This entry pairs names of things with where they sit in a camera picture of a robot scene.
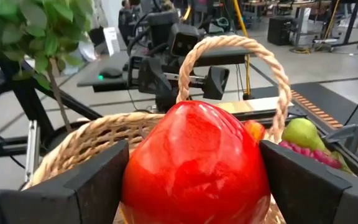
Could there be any green pear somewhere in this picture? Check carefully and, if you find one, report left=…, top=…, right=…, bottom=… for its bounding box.
left=281, top=117, right=354, bottom=174

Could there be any black hazard striped floor mat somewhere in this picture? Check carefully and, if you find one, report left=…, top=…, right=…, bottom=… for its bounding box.
left=244, top=81, right=358, bottom=156

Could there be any frame corner clamp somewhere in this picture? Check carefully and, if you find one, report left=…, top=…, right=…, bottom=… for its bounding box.
left=323, top=124, right=358, bottom=153

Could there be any purple grape bunch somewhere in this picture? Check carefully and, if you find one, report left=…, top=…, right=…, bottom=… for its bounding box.
left=278, top=139, right=344, bottom=170

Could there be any black plant pot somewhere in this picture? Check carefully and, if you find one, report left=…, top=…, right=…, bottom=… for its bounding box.
left=42, top=120, right=83, bottom=150

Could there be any black rolling desk frame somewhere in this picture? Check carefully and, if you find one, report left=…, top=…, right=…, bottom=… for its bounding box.
left=312, top=0, right=358, bottom=52

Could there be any dark grey desk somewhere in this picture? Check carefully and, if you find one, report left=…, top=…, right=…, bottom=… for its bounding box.
left=76, top=46, right=257, bottom=93

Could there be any person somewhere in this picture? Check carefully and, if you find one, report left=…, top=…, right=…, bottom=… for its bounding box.
left=119, top=0, right=142, bottom=19

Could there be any black computer mouse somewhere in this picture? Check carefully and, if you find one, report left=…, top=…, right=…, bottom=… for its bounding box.
left=98, top=67, right=124, bottom=80

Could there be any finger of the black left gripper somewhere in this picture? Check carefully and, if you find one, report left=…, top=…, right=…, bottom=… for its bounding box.
left=137, top=57, right=175, bottom=113
left=202, top=65, right=231, bottom=101

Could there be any white paper sheet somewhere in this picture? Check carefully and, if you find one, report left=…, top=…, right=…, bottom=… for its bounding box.
left=103, top=26, right=121, bottom=57

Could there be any green leafy plant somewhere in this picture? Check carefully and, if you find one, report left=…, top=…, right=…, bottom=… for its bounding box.
left=0, top=0, right=94, bottom=134

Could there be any red yellow peach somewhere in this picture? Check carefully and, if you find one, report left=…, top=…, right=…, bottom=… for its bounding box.
left=244, top=119, right=266, bottom=142

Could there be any woven wicker basket with handles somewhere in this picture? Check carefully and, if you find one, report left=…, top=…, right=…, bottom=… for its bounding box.
left=22, top=34, right=293, bottom=224

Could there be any black equipment box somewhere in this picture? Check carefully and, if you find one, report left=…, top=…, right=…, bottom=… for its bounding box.
left=267, top=16, right=295, bottom=47

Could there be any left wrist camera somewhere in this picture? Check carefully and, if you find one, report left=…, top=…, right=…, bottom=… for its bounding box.
left=168, top=23, right=202, bottom=58

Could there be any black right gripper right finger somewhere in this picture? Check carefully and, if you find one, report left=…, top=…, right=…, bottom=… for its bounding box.
left=259, top=139, right=358, bottom=224

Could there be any long red orange pepper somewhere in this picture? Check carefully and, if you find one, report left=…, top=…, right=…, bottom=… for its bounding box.
left=120, top=100, right=272, bottom=224

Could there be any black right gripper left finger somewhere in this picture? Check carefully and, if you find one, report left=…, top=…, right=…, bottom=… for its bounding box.
left=0, top=139, right=131, bottom=224

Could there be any yellow cable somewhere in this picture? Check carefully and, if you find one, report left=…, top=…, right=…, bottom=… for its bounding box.
left=231, top=0, right=252, bottom=96

